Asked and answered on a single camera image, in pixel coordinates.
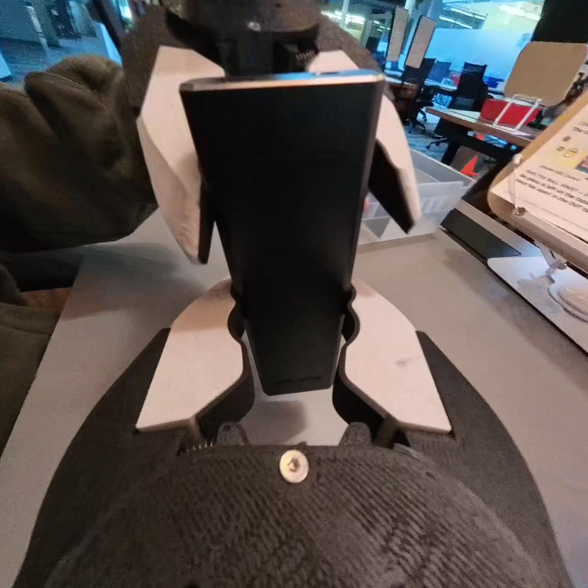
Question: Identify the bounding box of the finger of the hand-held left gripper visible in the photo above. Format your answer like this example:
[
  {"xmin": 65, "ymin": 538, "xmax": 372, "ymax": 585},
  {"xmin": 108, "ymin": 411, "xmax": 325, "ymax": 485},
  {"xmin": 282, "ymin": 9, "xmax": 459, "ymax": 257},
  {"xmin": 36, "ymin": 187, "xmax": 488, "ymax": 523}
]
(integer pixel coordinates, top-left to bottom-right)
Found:
[
  {"xmin": 136, "ymin": 45, "xmax": 227, "ymax": 266},
  {"xmin": 308, "ymin": 49, "xmax": 422, "ymax": 234}
]

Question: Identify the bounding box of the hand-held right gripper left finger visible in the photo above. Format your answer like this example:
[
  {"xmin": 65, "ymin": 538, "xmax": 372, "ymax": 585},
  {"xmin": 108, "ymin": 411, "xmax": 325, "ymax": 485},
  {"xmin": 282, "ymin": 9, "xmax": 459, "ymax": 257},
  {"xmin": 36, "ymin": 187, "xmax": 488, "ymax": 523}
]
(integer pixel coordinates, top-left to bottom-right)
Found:
[{"xmin": 135, "ymin": 278, "xmax": 255, "ymax": 437}]

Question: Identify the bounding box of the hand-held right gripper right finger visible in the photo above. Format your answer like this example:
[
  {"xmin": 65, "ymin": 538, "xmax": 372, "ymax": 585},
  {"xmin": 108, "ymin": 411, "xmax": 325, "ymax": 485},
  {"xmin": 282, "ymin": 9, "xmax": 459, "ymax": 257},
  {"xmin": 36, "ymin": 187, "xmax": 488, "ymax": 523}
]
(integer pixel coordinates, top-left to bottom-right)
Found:
[{"xmin": 332, "ymin": 277, "xmax": 454, "ymax": 444}]

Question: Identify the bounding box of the black USB hub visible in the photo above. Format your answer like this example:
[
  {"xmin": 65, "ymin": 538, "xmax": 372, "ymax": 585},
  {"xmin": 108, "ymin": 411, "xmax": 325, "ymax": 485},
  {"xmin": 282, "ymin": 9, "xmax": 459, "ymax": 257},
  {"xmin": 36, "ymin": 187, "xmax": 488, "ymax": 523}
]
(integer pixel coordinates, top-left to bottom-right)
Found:
[{"xmin": 179, "ymin": 71, "xmax": 386, "ymax": 397}]

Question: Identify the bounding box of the person's left forearm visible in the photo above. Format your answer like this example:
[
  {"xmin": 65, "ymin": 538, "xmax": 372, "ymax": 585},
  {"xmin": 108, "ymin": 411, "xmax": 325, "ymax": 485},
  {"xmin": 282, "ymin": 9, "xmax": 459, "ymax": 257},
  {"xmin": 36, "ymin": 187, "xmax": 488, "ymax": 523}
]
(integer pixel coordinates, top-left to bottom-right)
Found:
[{"xmin": 0, "ymin": 55, "xmax": 159, "ymax": 251}]

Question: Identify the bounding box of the wooden desk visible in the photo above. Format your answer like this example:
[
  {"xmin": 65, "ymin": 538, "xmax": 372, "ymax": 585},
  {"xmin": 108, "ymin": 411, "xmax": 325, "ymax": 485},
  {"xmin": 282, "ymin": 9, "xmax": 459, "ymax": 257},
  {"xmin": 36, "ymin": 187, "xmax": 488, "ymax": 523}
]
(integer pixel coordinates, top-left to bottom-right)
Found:
[{"xmin": 425, "ymin": 105, "xmax": 545, "ymax": 166}]

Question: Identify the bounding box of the translucent white storage crate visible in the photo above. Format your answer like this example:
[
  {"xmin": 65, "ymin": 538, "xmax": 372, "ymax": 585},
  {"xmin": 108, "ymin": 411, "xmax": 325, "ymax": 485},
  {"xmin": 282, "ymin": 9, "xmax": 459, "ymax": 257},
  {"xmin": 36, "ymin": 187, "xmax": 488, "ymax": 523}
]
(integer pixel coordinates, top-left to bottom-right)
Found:
[{"xmin": 358, "ymin": 151, "xmax": 475, "ymax": 254}]

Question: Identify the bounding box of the black office chair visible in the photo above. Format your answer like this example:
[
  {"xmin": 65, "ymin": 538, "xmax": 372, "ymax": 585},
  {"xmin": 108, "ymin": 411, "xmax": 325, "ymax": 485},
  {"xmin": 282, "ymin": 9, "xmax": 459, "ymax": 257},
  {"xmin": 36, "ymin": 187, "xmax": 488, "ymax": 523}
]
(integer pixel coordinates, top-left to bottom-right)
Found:
[
  {"xmin": 402, "ymin": 56, "xmax": 436, "ymax": 131},
  {"xmin": 452, "ymin": 61, "xmax": 488, "ymax": 113}
]

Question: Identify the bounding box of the red box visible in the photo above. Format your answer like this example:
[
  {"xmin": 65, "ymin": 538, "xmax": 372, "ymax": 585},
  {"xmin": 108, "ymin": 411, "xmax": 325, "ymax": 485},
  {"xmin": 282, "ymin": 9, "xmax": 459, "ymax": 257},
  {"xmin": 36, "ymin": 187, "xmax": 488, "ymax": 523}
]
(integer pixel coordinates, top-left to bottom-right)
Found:
[{"xmin": 479, "ymin": 98, "xmax": 542, "ymax": 128}]

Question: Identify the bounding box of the black flat plate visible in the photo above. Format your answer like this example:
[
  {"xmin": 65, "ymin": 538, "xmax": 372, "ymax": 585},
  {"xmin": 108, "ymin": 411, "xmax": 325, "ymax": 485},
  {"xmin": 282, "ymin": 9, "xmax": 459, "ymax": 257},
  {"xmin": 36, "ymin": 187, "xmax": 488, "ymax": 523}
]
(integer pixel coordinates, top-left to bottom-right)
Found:
[{"xmin": 442, "ymin": 201, "xmax": 522, "ymax": 263}]

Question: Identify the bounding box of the beige divider panel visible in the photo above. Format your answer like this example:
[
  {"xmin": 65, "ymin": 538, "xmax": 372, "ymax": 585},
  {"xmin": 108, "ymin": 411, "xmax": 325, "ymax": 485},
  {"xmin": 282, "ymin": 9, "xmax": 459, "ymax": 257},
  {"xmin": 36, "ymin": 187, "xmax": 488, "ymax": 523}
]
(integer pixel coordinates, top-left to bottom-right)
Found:
[
  {"xmin": 405, "ymin": 17, "xmax": 437, "ymax": 70},
  {"xmin": 385, "ymin": 6, "xmax": 410, "ymax": 63}
]

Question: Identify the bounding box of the cardboard board with paper stack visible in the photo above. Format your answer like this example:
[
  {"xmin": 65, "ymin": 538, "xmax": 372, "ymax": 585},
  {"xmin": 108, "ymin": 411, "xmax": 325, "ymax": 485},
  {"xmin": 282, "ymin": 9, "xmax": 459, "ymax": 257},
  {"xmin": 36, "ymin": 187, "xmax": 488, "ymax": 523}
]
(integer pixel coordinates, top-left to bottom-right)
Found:
[{"xmin": 487, "ymin": 94, "xmax": 588, "ymax": 276}]

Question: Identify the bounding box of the tan board on clear stand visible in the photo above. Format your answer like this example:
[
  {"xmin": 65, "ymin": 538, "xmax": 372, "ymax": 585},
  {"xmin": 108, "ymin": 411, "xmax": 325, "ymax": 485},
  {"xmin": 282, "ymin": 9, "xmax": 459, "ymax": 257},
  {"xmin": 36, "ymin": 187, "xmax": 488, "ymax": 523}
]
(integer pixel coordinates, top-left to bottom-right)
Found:
[{"xmin": 494, "ymin": 40, "xmax": 588, "ymax": 128}]

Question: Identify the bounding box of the person's olive jacket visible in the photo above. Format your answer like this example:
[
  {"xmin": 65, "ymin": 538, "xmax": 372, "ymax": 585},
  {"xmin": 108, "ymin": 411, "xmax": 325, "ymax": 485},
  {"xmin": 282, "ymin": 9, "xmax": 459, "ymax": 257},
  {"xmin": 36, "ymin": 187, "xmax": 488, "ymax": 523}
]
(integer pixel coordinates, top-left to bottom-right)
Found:
[{"xmin": 0, "ymin": 264, "xmax": 62, "ymax": 453}]

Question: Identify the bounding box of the clear acrylic stand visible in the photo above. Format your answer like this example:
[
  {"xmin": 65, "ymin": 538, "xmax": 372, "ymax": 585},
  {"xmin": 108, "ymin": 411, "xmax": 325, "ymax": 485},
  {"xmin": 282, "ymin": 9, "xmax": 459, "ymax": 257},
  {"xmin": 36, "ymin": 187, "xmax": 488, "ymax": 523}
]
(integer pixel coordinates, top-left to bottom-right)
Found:
[{"xmin": 507, "ymin": 154, "xmax": 588, "ymax": 318}]

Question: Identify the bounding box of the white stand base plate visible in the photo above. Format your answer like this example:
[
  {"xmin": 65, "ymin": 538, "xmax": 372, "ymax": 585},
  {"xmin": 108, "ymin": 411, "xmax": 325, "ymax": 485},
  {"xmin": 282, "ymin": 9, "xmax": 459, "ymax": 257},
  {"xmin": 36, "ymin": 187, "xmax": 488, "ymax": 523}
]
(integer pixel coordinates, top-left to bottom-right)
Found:
[{"xmin": 488, "ymin": 255, "xmax": 588, "ymax": 354}]

